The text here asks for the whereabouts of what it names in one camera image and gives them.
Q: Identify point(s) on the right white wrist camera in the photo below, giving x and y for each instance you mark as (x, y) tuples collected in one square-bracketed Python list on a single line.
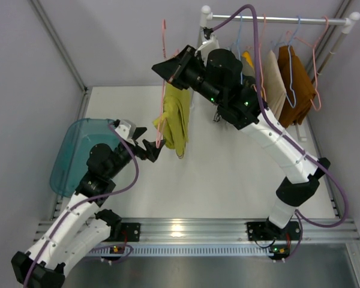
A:
[(207, 42)]

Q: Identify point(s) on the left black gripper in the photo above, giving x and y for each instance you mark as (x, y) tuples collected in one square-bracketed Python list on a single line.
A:
[(139, 144)]

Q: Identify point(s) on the yellow-green trousers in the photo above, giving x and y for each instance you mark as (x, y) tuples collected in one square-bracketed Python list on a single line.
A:
[(184, 101)]

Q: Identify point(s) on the grey slotted cable duct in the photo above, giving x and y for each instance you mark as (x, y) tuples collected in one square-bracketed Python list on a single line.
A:
[(182, 250)]

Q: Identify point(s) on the camouflage yellow trousers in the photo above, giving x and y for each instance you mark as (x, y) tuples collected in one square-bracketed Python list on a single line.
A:
[(248, 71)]

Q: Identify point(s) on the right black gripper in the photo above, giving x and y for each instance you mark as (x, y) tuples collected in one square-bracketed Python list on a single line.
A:
[(183, 67)]

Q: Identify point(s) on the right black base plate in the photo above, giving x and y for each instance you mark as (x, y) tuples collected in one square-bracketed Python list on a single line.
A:
[(256, 231)]

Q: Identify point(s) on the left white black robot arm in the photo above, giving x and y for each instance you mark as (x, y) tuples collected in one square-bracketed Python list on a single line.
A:
[(83, 224)]

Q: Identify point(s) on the teal plastic bin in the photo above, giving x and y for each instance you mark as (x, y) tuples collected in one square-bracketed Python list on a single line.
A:
[(70, 164)]

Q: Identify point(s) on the aluminium mounting rail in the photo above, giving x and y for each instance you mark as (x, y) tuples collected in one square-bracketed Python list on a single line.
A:
[(230, 231)]

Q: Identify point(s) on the beige trousers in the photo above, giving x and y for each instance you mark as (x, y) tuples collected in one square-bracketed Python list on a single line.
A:
[(275, 91)]

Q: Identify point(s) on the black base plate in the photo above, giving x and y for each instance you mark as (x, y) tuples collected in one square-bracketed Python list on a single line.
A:
[(256, 231), (129, 232)]

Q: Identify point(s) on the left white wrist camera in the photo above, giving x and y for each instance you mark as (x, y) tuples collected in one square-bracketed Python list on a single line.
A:
[(125, 129)]

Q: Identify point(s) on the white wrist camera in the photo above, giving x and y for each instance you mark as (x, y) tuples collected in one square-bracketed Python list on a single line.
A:
[(207, 42), (125, 129)]

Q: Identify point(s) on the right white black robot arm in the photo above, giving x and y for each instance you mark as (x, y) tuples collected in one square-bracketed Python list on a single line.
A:
[(248, 113)]

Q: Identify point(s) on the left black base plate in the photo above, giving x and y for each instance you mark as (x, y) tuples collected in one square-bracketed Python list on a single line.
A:
[(129, 232)]

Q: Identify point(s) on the brown trousers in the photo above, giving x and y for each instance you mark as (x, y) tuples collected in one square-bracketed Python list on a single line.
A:
[(301, 84)]

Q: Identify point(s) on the white metal clothes rack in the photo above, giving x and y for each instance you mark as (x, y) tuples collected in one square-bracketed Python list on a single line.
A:
[(346, 25)]

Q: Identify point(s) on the black white print trousers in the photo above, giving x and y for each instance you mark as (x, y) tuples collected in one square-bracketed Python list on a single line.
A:
[(217, 115)]

